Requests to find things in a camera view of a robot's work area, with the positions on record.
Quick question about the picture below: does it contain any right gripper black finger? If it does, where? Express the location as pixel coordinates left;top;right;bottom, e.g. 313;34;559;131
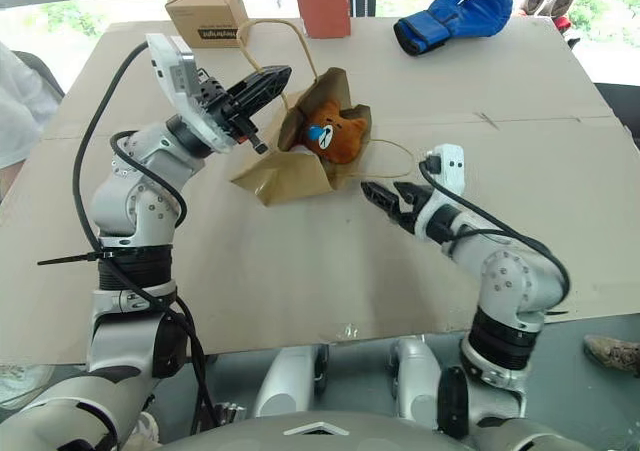
392;180;427;206
360;180;403;223

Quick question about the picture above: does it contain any black chair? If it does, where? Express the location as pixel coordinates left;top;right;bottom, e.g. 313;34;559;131
10;49;67;100

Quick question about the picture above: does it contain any patterned brown shoe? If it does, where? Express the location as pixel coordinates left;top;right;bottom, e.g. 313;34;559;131
583;334;640;379

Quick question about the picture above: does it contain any pair of tan shoes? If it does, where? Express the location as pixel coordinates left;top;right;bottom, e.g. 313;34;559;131
516;0;580;21

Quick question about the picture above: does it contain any tall red-brown box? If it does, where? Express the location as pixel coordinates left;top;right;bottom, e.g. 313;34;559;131
292;0;352;39

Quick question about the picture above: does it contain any silver rounded robot leg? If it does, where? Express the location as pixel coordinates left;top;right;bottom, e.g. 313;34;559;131
388;337;444;430
251;343;329;420

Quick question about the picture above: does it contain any person in white shirt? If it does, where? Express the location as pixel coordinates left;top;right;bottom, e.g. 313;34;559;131
0;40;65;203

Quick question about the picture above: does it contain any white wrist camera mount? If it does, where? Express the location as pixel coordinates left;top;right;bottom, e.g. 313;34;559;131
414;143;467;245
146;33;236;155

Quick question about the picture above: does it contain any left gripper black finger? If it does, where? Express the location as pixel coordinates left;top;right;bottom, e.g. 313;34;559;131
231;112;270;155
224;64;293;118

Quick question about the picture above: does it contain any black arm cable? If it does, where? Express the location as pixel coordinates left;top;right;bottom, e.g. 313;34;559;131
418;153;572;303
71;40;219;440

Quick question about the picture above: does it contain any small brown cardboard box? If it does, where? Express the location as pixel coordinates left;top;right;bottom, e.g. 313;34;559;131
165;0;250;49

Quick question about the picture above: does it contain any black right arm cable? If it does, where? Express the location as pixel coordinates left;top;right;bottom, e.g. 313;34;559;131
418;153;572;303

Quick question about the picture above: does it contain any brown paper bag with handles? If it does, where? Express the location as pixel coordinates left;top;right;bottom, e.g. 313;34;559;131
229;18;417;208

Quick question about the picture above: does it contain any blue boxing glove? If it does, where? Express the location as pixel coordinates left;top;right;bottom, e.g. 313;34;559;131
392;0;515;58

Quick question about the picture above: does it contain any black zip tie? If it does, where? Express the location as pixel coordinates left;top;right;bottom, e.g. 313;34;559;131
37;250;109;268

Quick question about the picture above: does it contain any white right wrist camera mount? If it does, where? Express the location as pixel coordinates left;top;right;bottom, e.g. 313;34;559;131
414;143;467;245

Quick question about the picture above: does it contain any grey robot torso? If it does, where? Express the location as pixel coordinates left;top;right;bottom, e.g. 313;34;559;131
158;409;506;451

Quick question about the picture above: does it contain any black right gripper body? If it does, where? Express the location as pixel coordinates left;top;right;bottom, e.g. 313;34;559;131
398;190;432;238

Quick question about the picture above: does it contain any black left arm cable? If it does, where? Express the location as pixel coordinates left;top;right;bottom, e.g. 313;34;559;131
71;40;219;440

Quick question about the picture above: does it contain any brown cardboard table cover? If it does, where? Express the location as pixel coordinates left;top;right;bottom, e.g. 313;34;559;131
0;17;640;368

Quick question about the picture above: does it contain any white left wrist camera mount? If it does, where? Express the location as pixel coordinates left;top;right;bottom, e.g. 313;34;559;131
146;33;236;155

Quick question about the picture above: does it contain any brown bear plush toy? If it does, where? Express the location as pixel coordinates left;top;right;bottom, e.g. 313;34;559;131
303;99;368;165

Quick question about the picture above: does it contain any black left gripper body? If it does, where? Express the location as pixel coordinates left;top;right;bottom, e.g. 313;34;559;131
197;77;241;141

